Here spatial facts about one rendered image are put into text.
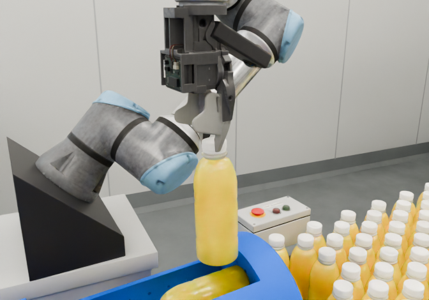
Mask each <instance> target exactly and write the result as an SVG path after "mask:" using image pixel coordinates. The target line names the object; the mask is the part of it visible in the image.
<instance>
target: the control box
mask: <svg viewBox="0 0 429 300"><path fill-rule="evenodd" d="M278 202H279V204H278ZM280 202H281V203H280ZM271 205H272V206H271ZM274 205H275V206H274ZM283 205H289V206H290V209H289V210H283V209H282V206H283ZM275 207H277V208H279V209H280V213H274V212H273V208H275ZM253 208H261V209H263V210H264V214H262V215H260V216H256V215H254V214H253V213H252V209H253ZM237 211H238V232H250V233H252V234H255V235H257V236H259V237H260V238H262V239H263V240H265V242H267V243H268V242H269V235H271V234H281V235H283V236H284V238H285V242H284V245H285V248H286V247H288V246H291V245H293V244H296V243H297V237H298V235H300V234H303V233H306V229H307V228H306V226H307V223H308V222H309V221H310V211H311V209H310V208H309V207H307V206H305V205H303V204H302V203H300V202H298V201H296V200H294V199H293V198H291V197H289V196H286V197H282V198H280V199H276V200H271V201H269V202H265V203H261V204H257V205H255V206H250V207H246V208H244V209H240V210H237Z"/></svg>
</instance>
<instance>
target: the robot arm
mask: <svg viewBox="0 0 429 300"><path fill-rule="evenodd" d="M175 2H177V3H179V5H176V8H163V23H164V42H165V50H160V66H161V84H162V86H164V85H166V87H167V88H170V89H173V90H175V91H178V92H180V93H188V96H187V97H186V98H185V99H184V100H183V101H182V102H181V103H180V104H179V106H178V107H177V108H176V109H175V110H174V111H173V113H171V115H168V116H159V117H158V119H157V120H156V121H155V122H154V123H152V122H150V121H149V117H150V113H149V112H148V111H146V110H145V109H143V108H142V107H141V106H139V105H137V104H136V103H134V102H133V101H131V100H129V99H128V98H126V97H124V96H123V95H121V94H119V93H116V92H114V91H109V90H108V91H104V92H102V94H101V95H100V96H99V97H98V98H97V99H96V100H95V101H94V102H92V105H91V106H90V108H89V109H88V110H87V112H86V113H85V114H84V115H83V116H82V118H81V119H80V121H79V122H78V123H77V124H76V125H75V127H74V128H73V130H72V131H71V132H70V133H69V134H68V136H67V137H66V138H65V139H64V140H63V141H61V142H60V143H58V144H57V145H55V146H54V147H52V148H51V149H49V150H48V151H46V152H45V153H43V154H42V155H41V156H40V157H39V158H38V159H37V161H36V162H35V165H36V167H37V169H38V170H39V171H40V172H41V173H42V174H43V175H44V176H45V177H46V178H47V179H49V180H50V181H51V182H53V183H54V184H55V185H56V186H58V187H59V188H60V189H62V190H64V191H65V192H66V193H69V194H70V195H72V196H74V197H75V198H77V199H79V200H82V201H84V202H88V203H93V202H94V200H95V199H96V198H97V196H98V195H99V193H100V190H101V188H102V185H103V182H104V180H105V176H106V175H107V171H108V170H109V168H110V167H111V166H112V164H113V163H114V162H116V163H117V164H119V165H120V166H121V167H122V168H124V169H125V170H126V171H127V172H129V173H130V174H131V175H132V176H133V177H134V178H136V179H137V180H138V181H140V183H141V185H143V186H146V187H147V188H149V189H150V190H151V191H153V192H154V193H157V194H166V193H168V192H171V191H172V190H175V189H176V188H177V187H178V186H180V185H181V184H182V183H184V182H185V181H186V180H187V179H188V178H189V176H190V175H191V174H192V171H193V170H195V168H196V166H197V164H198V158H197V155H196V154H197V153H198V152H199V150H200V149H199V140H200V141H201V144H202V140H203V139H206V138H209V137H210V135H215V137H214V146H215V152H220V151H221V149H222V146H223V143H224V141H225V138H226V136H227V133H228V131H229V128H230V122H231V120H232V117H233V113H234V105H235V99H236V98H237V96H238V95H239V94H240V93H241V91H242V90H243V89H244V88H245V87H246V86H247V85H248V84H249V83H250V81H251V80H252V79H253V78H254V76H256V74H258V72H259V71H260V70H261V69H262V68H270V67H272V65H274V64H275V63H276V61H278V62H279V63H282V64H284V63H286V62H287V61H288V60H289V58H290V57H291V55H292V54H293V52H294V50H295V49H296V47H297V45H298V42H299V40H300V37H301V35H302V32H303V28H304V20H303V18H302V17H301V16H300V15H298V14H297V13H295V12H294V11H292V9H288V8H287V7H285V6H284V5H282V4H280V3H278V2H276V1H275V0H175ZM215 15H216V16H217V18H218V19H219V20H220V21H215ZM163 65H165V67H164V70H165V77H164V71H163Z"/></svg>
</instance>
